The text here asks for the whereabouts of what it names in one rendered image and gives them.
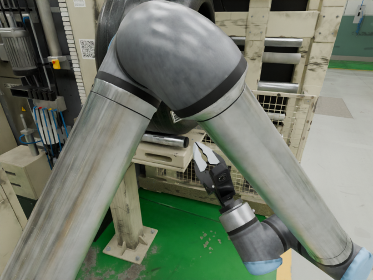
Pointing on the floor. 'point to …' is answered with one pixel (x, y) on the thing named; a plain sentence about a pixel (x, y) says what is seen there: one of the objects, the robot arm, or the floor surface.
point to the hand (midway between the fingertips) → (197, 145)
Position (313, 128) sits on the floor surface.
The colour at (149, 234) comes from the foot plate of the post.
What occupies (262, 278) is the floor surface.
